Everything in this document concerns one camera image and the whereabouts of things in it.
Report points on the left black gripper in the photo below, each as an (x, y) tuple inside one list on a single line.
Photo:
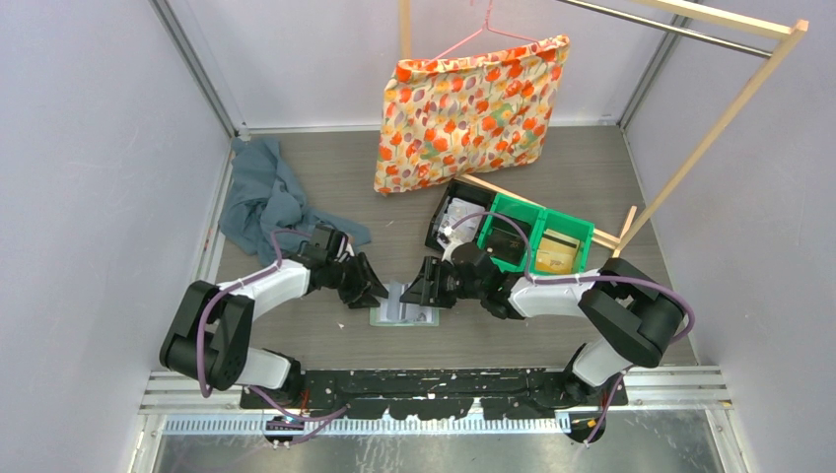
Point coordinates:
[(366, 286)]

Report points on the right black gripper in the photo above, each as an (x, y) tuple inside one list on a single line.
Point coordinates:
[(422, 291)]

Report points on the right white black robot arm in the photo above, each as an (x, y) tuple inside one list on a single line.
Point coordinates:
[(636, 318)]

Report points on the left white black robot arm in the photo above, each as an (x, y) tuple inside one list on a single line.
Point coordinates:
[(209, 338)]

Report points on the white patterned cards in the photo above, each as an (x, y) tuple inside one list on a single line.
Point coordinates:
[(458, 209)]

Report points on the green bin with black card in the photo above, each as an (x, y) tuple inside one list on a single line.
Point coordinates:
[(524, 217)]

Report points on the black VIP card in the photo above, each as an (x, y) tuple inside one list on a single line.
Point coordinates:
[(506, 246)]

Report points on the gold VIP card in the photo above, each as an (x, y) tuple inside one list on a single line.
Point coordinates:
[(556, 253)]

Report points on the green bin with gold card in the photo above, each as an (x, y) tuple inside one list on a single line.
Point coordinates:
[(568, 225)]

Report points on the black plastic bin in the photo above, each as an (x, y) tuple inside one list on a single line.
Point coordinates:
[(437, 237)]

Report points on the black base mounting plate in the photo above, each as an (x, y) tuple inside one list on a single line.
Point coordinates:
[(499, 394)]

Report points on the blue grey cloth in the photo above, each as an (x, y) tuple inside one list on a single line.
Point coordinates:
[(266, 206)]

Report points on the floral orange pillow bag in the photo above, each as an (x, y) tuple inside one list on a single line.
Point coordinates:
[(443, 118)]

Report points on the metal hanging rod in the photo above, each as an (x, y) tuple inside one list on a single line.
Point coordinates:
[(670, 29)]

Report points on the aluminium rail frame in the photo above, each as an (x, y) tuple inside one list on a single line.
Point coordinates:
[(186, 412)]

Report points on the pink wire hanger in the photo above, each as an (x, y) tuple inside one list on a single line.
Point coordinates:
[(485, 27)]

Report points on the wooden clothes rack frame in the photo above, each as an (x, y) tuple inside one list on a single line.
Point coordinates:
[(640, 111)]

